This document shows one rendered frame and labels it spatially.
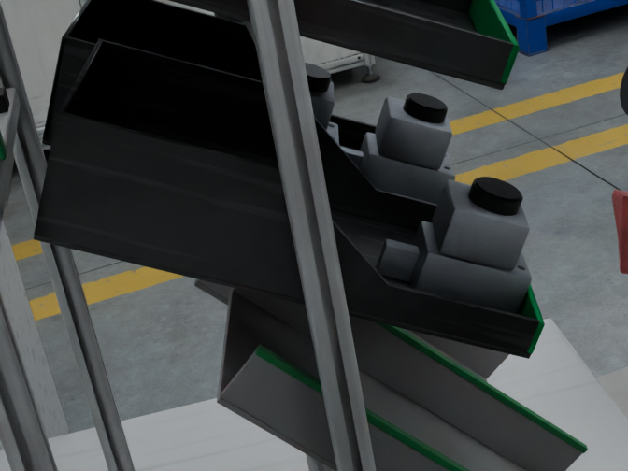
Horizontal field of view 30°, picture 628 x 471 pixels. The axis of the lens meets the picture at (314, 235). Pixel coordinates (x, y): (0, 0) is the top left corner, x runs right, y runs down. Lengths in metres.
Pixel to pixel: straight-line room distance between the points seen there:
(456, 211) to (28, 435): 0.26
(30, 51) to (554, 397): 3.46
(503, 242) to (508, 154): 3.26
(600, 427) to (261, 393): 0.55
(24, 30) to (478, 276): 3.83
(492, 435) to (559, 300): 2.21
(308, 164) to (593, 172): 3.19
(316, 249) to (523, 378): 0.66
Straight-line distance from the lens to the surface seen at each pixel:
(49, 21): 4.43
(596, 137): 3.99
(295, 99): 0.56
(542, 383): 1.23
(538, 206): 3.55
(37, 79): 4.48
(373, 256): 0.71
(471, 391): 0.83
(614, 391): 1.21
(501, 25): 0.63
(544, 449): 0.87
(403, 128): 0.80
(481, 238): 0.67
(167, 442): 1.24
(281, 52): 0.56
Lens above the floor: 1.55
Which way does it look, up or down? 26 degrees down
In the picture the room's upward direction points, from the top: 10 degrees counter-clockwise
